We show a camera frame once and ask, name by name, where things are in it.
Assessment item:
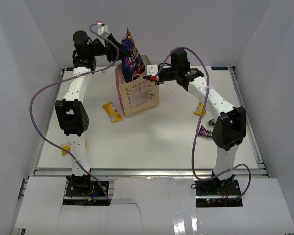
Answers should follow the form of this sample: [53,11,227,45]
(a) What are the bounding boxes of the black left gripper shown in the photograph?
[88,33,131,63]

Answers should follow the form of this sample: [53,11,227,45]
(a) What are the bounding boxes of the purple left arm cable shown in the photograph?
[29,21,120,205]

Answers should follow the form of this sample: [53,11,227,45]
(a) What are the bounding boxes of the purple chocolate pack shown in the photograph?
[208,119,215,126]
[198,126,213,138]

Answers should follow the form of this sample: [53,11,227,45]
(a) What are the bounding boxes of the purple chocolate pack upper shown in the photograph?
[208,119,215,126]

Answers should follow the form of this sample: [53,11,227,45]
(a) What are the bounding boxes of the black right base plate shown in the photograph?
[191,180,243,208]

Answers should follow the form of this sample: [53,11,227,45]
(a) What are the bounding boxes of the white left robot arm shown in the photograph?
[55,31,127,195]

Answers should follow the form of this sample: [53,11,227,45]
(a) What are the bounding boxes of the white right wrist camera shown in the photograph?
[144,64,159,81]

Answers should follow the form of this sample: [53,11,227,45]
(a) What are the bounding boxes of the aluminium front rail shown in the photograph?
[34,169,267,178]

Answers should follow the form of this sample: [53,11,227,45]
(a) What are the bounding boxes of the purple blue candy bag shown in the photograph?
[119,29,145,83]

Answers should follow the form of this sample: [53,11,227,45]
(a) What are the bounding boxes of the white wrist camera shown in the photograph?
[96,21,110,40]
[144,64,159,81]

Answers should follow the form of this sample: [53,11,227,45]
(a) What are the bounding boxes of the blue label right corner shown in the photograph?
[211,66,228,71]

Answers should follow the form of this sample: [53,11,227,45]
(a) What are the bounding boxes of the yellow snack bar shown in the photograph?
[194,102,206,116]
[103,102,123,123]
[60,138,88,156]

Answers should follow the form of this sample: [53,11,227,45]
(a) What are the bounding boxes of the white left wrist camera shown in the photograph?
[96,21,110,40]

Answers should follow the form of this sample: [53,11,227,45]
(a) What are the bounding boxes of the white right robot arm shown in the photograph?
[156,47,247,195]

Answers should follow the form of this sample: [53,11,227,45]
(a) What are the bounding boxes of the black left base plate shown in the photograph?
[63,181,110,206]

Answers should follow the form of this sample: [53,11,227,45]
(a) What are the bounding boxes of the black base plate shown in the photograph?
[63,181,110,206]
[191,180,243,208]

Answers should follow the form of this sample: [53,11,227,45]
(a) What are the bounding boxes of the paper bag with pink handles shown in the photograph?
[115,64,160,117]

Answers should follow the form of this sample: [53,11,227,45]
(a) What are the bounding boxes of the purple chocolate pack lower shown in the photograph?
[198,126,213,138]

